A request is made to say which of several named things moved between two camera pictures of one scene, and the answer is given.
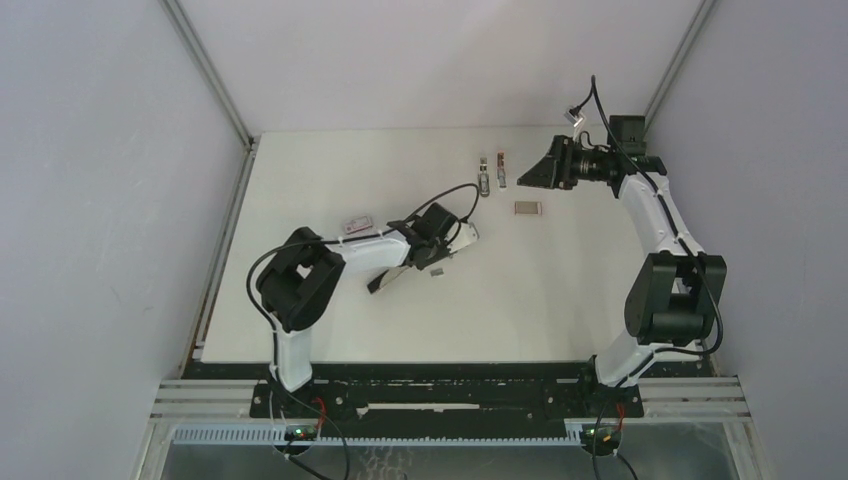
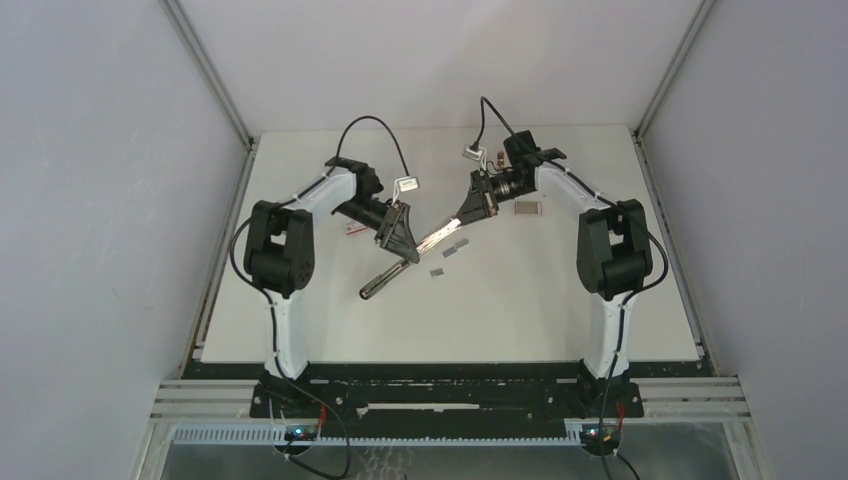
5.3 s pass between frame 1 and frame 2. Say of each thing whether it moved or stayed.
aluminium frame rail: stayed
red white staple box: stayed
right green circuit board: stayed
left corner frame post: stayed
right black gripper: moved
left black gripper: moved
